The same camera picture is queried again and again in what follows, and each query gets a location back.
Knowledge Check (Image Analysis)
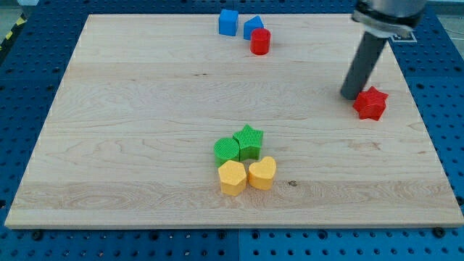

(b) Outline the red star block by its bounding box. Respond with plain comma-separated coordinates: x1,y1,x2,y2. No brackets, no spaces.
353,86,389,121

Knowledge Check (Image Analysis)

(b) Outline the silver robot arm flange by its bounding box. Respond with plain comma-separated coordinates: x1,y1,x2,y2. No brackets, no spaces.
352,0,427,38

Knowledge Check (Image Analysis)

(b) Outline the green star block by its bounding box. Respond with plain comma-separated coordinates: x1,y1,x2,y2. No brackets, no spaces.
233,124,264,161

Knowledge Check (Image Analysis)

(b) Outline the green cylinder block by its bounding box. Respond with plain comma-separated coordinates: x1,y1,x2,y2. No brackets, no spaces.
213,138,240,167

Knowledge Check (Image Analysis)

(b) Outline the yellow hexagon block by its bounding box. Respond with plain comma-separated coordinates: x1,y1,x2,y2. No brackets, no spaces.
218,160,247,196

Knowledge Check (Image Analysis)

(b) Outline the yellow heart block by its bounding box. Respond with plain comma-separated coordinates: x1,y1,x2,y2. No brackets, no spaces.
248,157,277,191

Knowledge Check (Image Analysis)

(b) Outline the light wooden board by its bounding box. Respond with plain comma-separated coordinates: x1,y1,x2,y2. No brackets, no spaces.
5,14,463,230

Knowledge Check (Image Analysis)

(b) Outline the red cylinder block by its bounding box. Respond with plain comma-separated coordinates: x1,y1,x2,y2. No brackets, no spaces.
250,28,271,55

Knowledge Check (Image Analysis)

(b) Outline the blue cube block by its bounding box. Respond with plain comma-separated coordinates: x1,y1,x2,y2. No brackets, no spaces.
218,9,239,36

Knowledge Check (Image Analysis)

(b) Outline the blue triangular block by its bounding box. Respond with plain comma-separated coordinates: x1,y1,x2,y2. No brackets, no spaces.
243,15,264,41

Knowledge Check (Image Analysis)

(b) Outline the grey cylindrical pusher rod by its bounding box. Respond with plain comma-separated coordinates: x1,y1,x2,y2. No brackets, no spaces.
340,32,386,100

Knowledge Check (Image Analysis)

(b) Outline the black white fiducial tag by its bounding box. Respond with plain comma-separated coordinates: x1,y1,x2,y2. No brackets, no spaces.
390,32,417,43

